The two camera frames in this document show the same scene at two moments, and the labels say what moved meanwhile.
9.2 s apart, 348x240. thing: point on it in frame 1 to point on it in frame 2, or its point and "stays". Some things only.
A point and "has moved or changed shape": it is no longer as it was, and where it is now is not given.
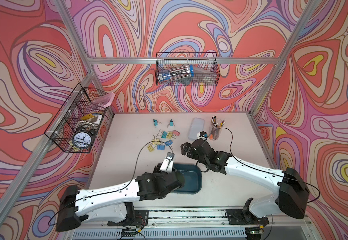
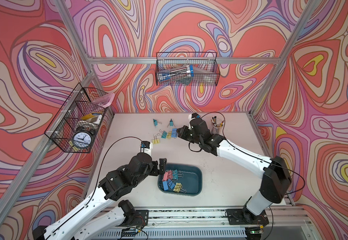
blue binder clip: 169,142 to 174,133
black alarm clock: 82,138 stays
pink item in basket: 105,100 stays
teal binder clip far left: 155,122 stays
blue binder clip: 160,147 has moved or changed shape
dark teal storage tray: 193,176 stays
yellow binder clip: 156,142 stays
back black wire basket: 189,69 stays
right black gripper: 186,145 to 182,134
